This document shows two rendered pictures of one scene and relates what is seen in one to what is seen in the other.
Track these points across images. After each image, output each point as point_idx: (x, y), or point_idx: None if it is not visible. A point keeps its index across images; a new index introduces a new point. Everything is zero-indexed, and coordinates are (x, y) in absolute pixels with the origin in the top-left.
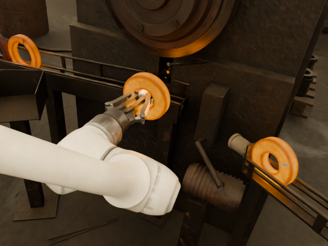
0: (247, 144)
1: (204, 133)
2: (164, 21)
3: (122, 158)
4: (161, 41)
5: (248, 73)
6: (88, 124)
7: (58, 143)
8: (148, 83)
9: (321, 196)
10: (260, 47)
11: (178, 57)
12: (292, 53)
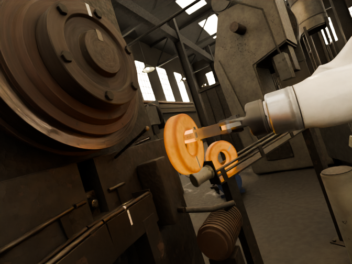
0: (205, 167)
1: (175, 202)
2: (123, 87)
3: (328, 63)
4: (111, 123)
5: (147, 144)
6: (291, 88)
7: (349, 68)
8: (187, 119)
9: (243, 150)
10: (133, 129)
11: (99, 161)
12: (146, 125)
